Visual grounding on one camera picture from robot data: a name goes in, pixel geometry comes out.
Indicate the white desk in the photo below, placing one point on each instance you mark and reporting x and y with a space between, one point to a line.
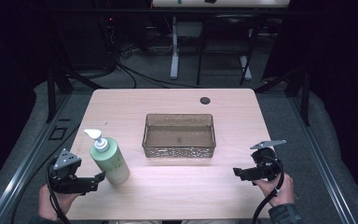
174 46

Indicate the black metal stand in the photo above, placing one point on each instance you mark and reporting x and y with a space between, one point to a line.
305 99
52 93

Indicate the black square floor frame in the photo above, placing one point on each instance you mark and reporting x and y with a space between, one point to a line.
57 133

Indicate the clear brown plastic basket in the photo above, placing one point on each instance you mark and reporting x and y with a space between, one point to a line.
179 137

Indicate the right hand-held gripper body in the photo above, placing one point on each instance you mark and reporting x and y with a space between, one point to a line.
265 168

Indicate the black chair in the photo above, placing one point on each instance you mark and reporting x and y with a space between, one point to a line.
227 28

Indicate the person's left hand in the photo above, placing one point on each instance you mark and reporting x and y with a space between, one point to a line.
48 203

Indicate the green pump bottle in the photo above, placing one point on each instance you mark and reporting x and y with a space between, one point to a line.
112 161

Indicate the aluminium floor rail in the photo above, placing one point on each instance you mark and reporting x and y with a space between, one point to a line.
323 161
24 158

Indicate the person's right hand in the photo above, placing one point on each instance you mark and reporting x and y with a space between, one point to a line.
281 193

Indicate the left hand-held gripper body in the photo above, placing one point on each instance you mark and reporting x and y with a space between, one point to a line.
65 182

